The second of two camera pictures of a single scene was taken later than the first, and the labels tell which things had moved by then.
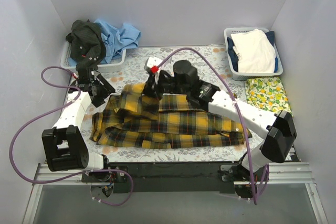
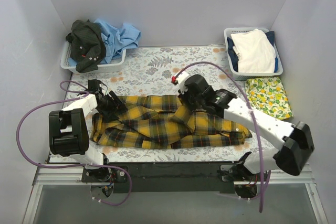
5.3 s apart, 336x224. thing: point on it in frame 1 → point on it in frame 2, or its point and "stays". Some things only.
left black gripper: (85, 71) → (113, 106)
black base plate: (167, 177) stays
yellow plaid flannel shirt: (138, 117) stays
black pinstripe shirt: (87, 47) stays
